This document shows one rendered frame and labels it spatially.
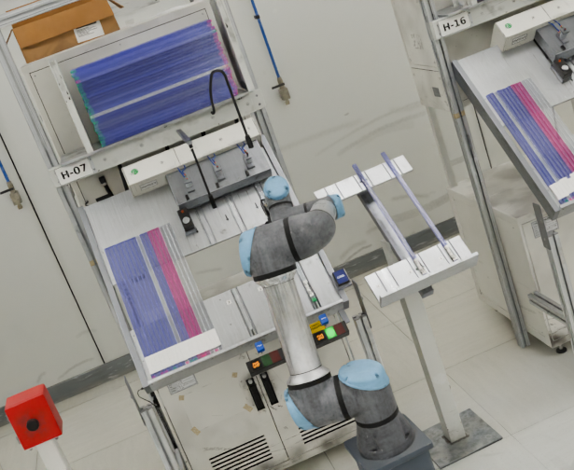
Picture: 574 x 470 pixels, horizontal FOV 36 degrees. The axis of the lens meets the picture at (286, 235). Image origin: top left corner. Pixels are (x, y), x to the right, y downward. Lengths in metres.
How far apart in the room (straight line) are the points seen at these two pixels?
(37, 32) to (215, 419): 1.52
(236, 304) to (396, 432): 0.80
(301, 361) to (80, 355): 2.72
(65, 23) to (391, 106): 2.09
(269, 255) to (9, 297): 2.71
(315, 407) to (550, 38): 1.74
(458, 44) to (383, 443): 1.75
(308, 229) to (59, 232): 2.61
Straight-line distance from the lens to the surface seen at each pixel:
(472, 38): 3.52
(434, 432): 3.35
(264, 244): 2.19
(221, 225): 2.97
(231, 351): 2.77
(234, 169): 3.01
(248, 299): 2.84
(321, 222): 2.21
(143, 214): 3.05
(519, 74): 3.34
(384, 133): 4.83
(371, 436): 2.29
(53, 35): 3.34
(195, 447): 3.24
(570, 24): 3.45
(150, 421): 2.85
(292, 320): 2.22
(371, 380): 2.21
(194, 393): 3.15
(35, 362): 4.84
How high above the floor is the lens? 1.80
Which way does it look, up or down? 17 degrees down
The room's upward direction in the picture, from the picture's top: 20 degrees counter-clockwise
